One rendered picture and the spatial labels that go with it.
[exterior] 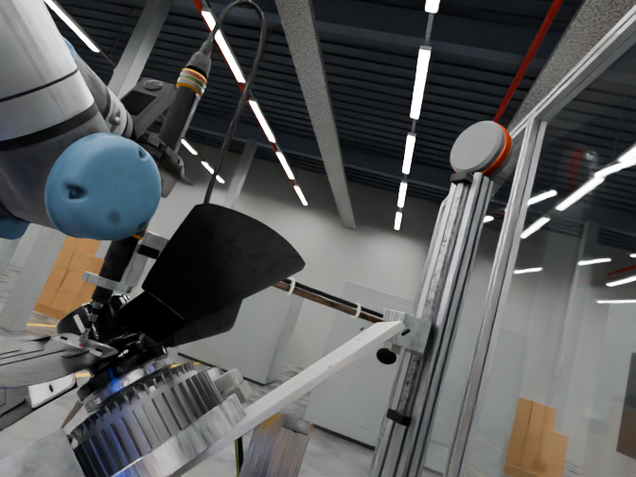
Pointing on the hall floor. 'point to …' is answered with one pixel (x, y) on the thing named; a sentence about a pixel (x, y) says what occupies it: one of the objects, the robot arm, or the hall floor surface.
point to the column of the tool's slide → (427, 386)
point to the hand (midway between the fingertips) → (166, 168)
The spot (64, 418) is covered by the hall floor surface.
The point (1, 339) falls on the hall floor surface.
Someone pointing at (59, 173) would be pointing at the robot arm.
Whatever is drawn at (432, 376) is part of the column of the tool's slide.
